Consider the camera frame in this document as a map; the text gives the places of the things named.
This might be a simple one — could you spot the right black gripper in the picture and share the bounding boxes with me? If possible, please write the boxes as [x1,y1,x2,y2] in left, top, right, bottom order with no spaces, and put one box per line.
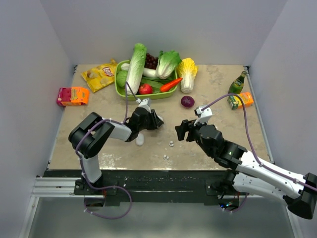
[175,117,213,157]

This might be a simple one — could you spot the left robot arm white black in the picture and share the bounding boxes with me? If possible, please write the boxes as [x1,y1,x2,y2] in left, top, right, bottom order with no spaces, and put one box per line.
[68,107,164,194]

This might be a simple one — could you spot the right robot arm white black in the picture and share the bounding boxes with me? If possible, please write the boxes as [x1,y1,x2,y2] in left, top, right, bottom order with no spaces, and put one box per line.
[175,120,317,220]

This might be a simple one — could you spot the closed white charging case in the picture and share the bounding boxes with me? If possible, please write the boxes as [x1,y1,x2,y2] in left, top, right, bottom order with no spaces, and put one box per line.
[136,133,144,146]

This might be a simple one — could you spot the purple onion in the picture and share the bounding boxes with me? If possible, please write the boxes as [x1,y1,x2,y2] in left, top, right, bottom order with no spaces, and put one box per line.
[181,96,195,108]

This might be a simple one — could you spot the red apple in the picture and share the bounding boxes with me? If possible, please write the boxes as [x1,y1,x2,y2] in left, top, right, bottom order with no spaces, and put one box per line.
[138,84,153,95]

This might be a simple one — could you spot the green plastic tray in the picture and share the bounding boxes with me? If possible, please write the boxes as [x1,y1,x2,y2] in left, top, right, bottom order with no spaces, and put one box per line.
[114,60,178,100]

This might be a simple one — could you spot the green leafy vegetable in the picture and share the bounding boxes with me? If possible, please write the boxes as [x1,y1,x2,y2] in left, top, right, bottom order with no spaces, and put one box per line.
[141,77,173,94]

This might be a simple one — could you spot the orange carrot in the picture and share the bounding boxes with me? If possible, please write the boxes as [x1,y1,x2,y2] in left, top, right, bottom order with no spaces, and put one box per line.
[160,78,183,93]

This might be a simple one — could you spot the green round vegetable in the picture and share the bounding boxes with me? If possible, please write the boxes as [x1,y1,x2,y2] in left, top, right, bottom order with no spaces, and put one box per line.
[116,70,128,87]

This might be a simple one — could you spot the white radish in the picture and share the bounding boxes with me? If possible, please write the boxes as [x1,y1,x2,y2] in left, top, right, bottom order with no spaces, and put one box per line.
[121,63,157,78]

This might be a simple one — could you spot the orange green juice carton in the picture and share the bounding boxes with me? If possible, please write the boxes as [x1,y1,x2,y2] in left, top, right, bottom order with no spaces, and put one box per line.
[227,92,254,110]

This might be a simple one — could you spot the long napa cabbage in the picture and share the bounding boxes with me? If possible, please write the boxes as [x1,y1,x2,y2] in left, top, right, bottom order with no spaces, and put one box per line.
[126,43,147,95]

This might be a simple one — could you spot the dark purple grapes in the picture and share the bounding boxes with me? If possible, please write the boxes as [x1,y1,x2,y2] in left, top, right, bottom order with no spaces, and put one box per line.
[145,53,158,69]

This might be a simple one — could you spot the yellow cabbage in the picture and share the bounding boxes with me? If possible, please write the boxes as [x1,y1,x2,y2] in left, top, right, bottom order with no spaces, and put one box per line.
[176,58,198,94]

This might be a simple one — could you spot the yellow Lays chips bag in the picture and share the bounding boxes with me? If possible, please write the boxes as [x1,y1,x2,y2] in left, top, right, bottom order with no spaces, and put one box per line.
[81,59,117,93]

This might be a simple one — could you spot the green lettuce head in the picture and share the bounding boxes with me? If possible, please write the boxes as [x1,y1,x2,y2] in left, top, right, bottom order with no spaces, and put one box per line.
[156,50,182,79]

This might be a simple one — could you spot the green glass bottle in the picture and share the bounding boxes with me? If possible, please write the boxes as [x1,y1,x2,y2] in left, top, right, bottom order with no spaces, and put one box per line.
[228,71,247,94]

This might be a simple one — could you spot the pink orange snack box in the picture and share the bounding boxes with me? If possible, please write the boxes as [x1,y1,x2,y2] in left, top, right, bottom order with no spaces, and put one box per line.
[56,87,90,107]

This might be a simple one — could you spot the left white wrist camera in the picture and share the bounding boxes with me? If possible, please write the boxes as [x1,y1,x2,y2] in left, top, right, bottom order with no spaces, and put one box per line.
[136,98,152,113]

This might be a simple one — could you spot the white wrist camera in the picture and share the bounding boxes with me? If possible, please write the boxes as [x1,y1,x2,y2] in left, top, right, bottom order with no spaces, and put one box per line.
[136,98,152,113]
[194,105,212,126]

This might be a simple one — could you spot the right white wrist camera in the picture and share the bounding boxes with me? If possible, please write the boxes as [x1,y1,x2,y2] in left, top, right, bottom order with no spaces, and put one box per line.
[194,105,212,126]

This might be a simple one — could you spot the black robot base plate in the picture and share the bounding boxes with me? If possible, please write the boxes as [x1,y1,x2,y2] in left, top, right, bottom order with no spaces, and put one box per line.
[44,170,244,210]

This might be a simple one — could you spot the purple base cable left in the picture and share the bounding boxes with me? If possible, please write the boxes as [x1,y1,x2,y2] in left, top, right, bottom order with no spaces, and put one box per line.
[79,184,133,220]

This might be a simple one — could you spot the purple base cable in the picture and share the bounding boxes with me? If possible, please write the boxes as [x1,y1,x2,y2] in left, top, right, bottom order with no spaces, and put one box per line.
[221,193,249,214]
[79,184,133,220]

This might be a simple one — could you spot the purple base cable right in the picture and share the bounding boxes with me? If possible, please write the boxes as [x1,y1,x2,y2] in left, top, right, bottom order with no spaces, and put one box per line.
[221,193,249,214]

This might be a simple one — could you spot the aluminium frame rail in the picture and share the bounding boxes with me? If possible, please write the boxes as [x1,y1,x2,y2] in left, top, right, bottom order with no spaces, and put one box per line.
[31,178,77,197]

